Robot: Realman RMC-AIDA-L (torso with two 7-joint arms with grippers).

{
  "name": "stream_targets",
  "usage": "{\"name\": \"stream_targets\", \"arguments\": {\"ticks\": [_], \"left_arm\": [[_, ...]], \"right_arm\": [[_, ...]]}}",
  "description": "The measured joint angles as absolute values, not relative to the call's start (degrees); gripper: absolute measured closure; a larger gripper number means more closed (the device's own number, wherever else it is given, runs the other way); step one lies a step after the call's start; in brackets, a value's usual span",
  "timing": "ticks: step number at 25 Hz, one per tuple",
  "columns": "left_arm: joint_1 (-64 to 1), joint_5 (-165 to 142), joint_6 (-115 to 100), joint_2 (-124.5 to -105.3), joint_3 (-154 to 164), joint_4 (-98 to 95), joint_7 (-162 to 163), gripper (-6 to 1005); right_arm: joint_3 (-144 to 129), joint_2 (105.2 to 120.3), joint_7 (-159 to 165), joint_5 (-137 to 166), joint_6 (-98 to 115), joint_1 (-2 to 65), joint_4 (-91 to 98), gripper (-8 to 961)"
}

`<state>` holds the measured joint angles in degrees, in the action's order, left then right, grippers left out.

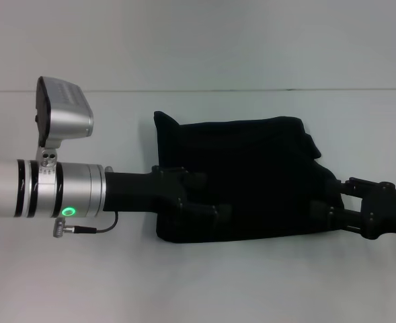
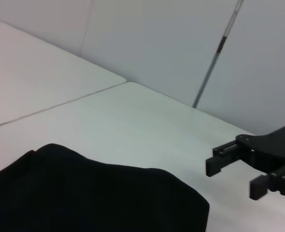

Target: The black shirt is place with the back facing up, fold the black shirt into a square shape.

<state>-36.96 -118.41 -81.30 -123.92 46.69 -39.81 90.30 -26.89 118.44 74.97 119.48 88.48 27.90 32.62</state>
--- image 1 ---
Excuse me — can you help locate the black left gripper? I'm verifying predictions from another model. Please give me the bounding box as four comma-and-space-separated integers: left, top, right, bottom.
104, 165, 233, 231

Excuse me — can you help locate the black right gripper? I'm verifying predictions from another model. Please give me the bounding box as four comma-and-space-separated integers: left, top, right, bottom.
309, 176, 396, 241

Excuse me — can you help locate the black t-shirt with white print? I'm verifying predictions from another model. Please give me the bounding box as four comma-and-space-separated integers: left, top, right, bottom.
153, 110, 349, 245

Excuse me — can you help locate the left arm connector cable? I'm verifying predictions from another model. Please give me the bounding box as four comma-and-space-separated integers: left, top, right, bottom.
52, 211, 119, 238

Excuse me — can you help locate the silver camera mount bracket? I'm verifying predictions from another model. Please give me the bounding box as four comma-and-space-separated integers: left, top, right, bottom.
35, 141, 63, 185

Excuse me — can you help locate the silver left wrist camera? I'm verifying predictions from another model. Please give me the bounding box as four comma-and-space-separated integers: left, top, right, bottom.
35, 76, 95, 148

